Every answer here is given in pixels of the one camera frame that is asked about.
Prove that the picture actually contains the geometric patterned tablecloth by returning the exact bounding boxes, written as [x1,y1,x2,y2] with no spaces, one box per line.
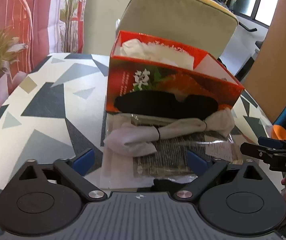
[0,52,285,222]

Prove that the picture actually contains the white paper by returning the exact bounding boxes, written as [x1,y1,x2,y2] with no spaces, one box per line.
[119,39,195,70]

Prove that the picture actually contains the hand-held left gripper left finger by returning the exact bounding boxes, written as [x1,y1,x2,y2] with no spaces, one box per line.
[10,149,108,202]

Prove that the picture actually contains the red cardboard box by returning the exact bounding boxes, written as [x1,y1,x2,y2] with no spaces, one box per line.
[105,30,245,119]

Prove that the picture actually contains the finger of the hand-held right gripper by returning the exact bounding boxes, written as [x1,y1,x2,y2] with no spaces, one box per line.
[257,136,286,149]
[240,142,275,162]

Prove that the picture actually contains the beige upholstered chair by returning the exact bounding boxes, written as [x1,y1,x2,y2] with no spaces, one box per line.
[115,0,239,58]

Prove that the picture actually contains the grey socks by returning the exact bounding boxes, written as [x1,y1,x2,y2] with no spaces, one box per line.
[104,109,235,156]

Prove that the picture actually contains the clear packet of dark socks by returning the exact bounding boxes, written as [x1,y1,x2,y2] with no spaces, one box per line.
[100,114,244,188]

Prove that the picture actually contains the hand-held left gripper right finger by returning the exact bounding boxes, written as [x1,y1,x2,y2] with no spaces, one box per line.
[173,149,273,202]

